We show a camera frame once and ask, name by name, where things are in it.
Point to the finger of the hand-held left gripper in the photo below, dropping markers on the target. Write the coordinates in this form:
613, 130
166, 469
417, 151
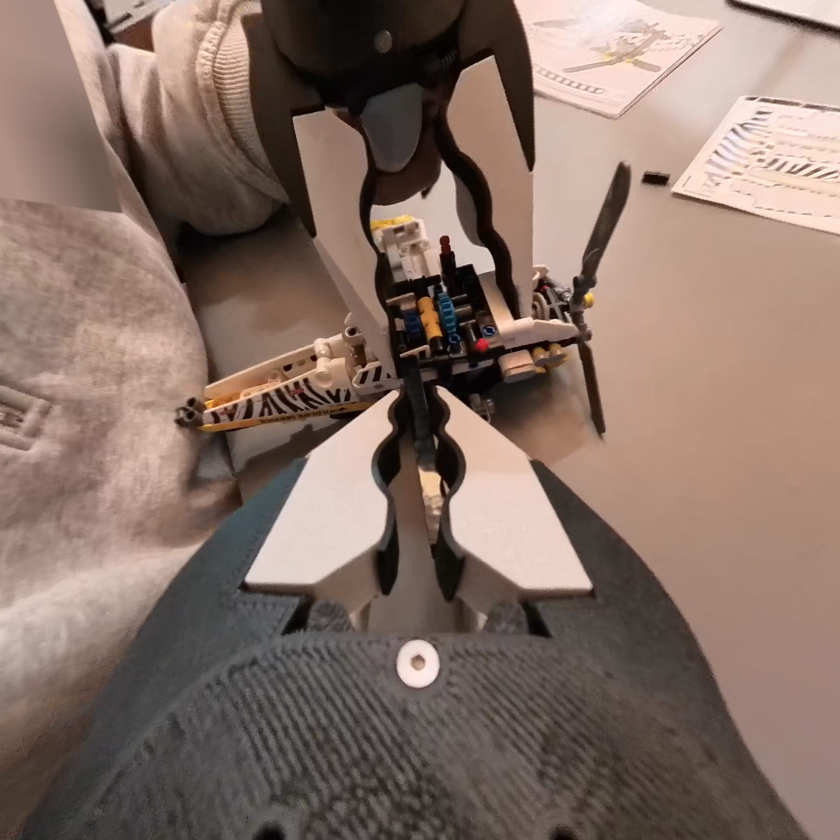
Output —
334, 197
502, 164

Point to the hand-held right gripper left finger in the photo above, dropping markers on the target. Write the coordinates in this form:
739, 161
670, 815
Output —
321, 518

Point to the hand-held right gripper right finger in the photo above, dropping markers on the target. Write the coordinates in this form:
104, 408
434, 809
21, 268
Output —
518, 525

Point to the zebra striped lego airplane model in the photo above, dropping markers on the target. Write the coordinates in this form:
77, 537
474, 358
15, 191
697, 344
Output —
282, 400

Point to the lego instruction booklet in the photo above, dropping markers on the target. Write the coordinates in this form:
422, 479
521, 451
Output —
610, 59

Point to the person's left forearm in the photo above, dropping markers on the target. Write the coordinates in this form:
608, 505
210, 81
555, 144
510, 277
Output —
197, 98

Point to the small black lego piece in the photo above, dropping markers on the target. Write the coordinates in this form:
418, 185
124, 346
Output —
656, 179

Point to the person's left hand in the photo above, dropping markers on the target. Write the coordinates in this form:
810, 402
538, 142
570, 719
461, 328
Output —
423, 170

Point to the zebra sticker sheet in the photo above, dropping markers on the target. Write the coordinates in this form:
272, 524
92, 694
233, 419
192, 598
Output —
761, 164

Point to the person's grey hoodie torso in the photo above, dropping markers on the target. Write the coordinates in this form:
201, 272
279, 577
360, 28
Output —
85, 328

